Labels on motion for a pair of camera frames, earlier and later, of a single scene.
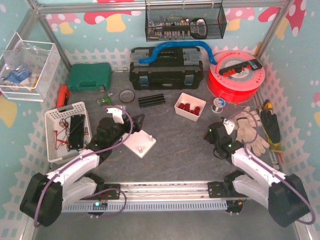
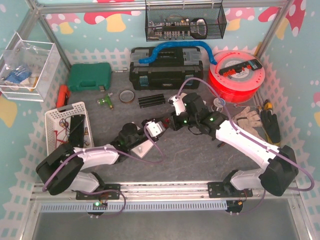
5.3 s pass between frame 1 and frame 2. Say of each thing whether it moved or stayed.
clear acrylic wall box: stayed
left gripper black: moved
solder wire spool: stayed
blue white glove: stayed
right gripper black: moved
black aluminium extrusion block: stayed
